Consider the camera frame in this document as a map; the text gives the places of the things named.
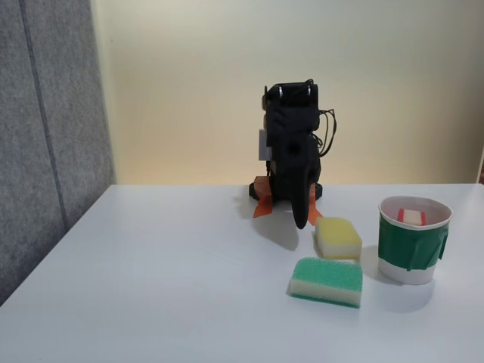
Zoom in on red and white sponge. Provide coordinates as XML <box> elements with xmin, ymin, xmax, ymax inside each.
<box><xmin>396</xmin><ymin>207</ymin><xmax>428</xmax><ymax>227</ymax></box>

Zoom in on orange tape strip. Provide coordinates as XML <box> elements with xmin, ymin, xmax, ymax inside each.
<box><xmin>252</xmin><ymin>175</ymin><xmax>274</xmax><ymax>219</ymax></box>
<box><xmin>307</xmin><ymin>185</ymin><xmax>323</xmax><ymax>228</ymax></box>

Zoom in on yellow and white sponge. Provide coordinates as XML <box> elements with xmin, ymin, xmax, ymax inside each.
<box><xmin>314</xmin><ymin>216</ymin><xmax>363</xmax><ymax>261</ymax></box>

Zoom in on green and white sponge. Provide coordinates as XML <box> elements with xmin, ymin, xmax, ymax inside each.
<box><xmin>289</xmin><ymin>256</ymin><xmax>364</xmax><ymax>309</ymax></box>

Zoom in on paper cup with green tape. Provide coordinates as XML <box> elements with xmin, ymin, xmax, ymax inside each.
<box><xmin>377</xmin><ymin>195</ymin><xmax>454</xmax><ymax>286</ymax></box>

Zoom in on grey felt partition panel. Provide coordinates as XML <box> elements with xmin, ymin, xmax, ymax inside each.
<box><xmin>0</xmin><ymin>0</ymin><xmax>116</xmax><ymax>307</ymax></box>

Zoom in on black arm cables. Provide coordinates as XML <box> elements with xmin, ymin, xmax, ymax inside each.
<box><xmin>316</xmin><ymin>108</ymin><xmax>339</xmax><ymax>158</ymax></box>

